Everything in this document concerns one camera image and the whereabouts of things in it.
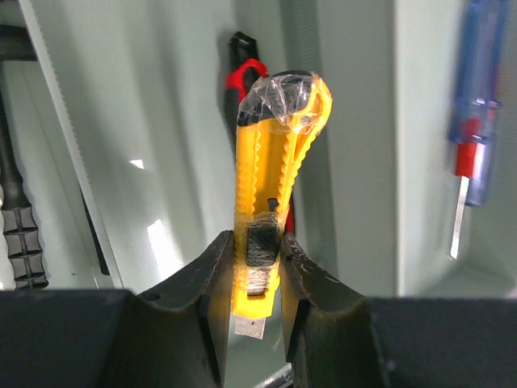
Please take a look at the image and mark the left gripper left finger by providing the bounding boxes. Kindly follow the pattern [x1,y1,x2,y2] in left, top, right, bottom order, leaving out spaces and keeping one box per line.
[1,231,233,387]

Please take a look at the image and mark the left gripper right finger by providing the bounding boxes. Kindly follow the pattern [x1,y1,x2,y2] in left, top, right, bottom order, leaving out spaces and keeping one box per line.
[280,234,516,387]

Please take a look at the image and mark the black rubber mallet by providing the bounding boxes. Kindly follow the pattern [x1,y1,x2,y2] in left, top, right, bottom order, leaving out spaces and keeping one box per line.
[1,24,48,290]

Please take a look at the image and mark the clear grey plastic toolbox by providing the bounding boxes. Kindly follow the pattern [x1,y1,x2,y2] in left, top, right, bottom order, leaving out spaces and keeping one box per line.
[0,0,517,388]

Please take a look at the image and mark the yellow utility knife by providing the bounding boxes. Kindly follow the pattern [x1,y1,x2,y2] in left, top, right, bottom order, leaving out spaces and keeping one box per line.
[231,71,332,340]

